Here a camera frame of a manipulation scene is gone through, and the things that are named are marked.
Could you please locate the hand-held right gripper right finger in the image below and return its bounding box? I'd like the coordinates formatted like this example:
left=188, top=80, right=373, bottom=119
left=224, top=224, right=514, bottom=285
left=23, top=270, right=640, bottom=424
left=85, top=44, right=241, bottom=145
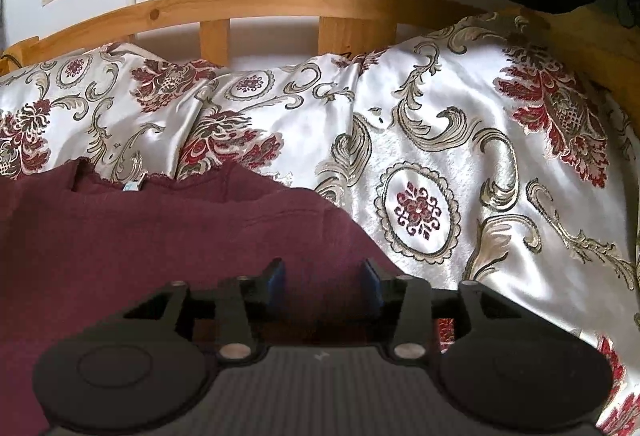
left=361, top=259, right=527, bottom=363

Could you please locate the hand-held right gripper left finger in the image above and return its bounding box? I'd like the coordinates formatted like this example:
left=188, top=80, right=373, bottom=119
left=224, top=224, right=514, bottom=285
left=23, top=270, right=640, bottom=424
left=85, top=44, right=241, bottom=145
left=122, top=257, right=289, bottom=363

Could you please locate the maroon long-sleeve shirt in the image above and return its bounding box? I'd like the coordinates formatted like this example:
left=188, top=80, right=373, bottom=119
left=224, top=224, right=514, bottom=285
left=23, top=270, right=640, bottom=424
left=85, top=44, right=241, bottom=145
left=0, top=156, right=407, bottom=436

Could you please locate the white floral satin blanket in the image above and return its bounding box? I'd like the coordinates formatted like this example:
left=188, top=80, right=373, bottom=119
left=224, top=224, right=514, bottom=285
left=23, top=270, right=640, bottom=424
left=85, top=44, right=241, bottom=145
left=0, top=12, right=640, bottom=436

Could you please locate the wooden bed frame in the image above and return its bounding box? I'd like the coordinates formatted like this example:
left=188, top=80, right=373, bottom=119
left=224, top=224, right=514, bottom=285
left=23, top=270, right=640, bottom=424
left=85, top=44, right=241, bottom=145
left=0, top=0, right=640, bottom=139

